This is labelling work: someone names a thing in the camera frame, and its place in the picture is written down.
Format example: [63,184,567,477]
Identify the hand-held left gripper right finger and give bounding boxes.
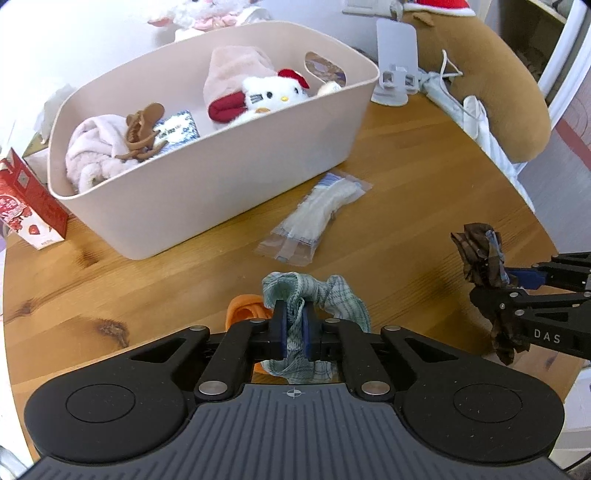
[300,307,461,398]

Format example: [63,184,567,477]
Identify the pale pink fleece cloth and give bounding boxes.
[65,114,139,195]

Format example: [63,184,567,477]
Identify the clear plastic packet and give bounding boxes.
[255,171,374,267]

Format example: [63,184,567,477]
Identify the brown hair claw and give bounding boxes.
[115,102,168,162]

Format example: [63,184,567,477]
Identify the grey phone stand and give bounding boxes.
[372,18,423,107]

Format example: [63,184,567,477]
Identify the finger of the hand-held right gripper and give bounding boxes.
[508,251,591,292]
[470,285,591,361]

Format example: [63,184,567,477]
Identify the brown plaid scrunchie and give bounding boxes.
[450,223,529,366]

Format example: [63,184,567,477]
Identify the wooden desktop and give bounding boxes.
[0,85,587,462]

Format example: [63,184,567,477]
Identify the white wall socket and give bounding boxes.
[342,0,398,14]

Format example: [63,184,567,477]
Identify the pale pink plush pouch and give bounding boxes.
[203,45,280,123]

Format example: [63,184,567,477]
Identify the white chair frame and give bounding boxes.
[538,0,591,100]

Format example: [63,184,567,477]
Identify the green plaid scrunchie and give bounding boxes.
[261,271,372,384]

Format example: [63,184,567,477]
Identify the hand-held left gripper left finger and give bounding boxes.
[129,300,290,401]

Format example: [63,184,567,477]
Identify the orange curved item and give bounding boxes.
[225,295,278,384]

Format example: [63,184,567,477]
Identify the white cord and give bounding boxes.
[418,50,465,93]

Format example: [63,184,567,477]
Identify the white folded cloth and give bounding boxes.
[425,76,536,204]

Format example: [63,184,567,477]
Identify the red and white carton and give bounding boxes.
[0,148,70,250]

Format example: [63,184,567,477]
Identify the brown plush pillow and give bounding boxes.
[399,0,552,163]

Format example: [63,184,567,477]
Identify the white plush toy pink ears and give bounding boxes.
[148,0,271,31]

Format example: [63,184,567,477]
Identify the blue patterned box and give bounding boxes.
[150,110,201,153]

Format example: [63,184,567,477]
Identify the white plush toy red bow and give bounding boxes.
[208,68,311,125]

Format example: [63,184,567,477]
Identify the beige storage basket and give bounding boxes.
[46,21,380,260]

